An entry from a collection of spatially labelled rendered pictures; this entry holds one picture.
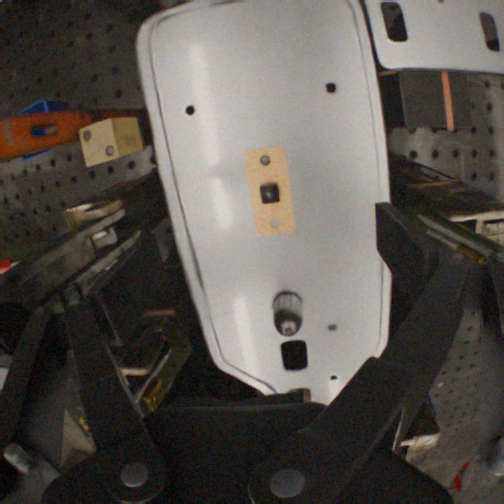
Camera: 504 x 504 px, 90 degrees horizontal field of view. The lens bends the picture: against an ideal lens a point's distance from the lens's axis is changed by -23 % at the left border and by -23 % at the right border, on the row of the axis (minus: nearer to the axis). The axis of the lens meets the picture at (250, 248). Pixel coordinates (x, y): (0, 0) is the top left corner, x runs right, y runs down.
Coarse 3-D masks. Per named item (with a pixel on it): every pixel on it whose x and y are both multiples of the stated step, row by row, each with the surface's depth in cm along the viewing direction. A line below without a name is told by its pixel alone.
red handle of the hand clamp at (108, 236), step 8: (112, 224) 27; (104, 232) 26; (112, 232) 26; (96, 240) 25; (104, 240) 26; (112, 240) 26; (96, 248) 26; (24, 256) 23; (0, 264) 22; (8, 264) 22; (0, 272) 21
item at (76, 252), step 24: (120, 216) 27; (72, 240) 21; (120, 240) 28; (24, 264) 17; (48, 264) 19; (72, 264) 22; (96, 264) 23; (0, 288) 15; (24, 288) 17; (48, 288) 19; (0, 312) 12; (24, 312) 14; (0, 336) 12
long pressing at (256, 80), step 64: (192, 0) 24; (256, 0) 23; (320, 0) 23; (192, 64) 26; (256, 64) 26; (320, 64) 25; (192, 128) 28; (256, 128) 28; (320, 128) 28; (384, 128) 27; (192, 192) 31; (320, 192) 30; (384, 192) 30; (192, 256) 33; (256, 256) 33; (320, 256) 32; (256, 320) 36; (320, 320) 35; (384, 320) 35; (256, 384) 40; (320, 384) 39
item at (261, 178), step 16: (256, 160) 29; (272, 160) 29; (256, 176) 30; (272, 176) 29; (288, 176) 29; (256, 192) 30; (288, 192) 30; (256, 208) 31; (272, 208) 31; (288, 208) 31; (256, 224) 31; (288, 224) 31
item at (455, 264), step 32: (448, 256) 10; (448, 288) 9; (416, 320) 8; (448, 320) 8; (384, 352) 7; (416, 352) 7; (352, 384) 6; (384, 384) 6; (416, 384) 6; (320, 416) 5; (352, 416) 5; (384, 416) 5; (288, 448) 5; (320, 448) 4; (352, 448) 4; (256, 480) 4; (288, 480) 4; (320, 480) 4
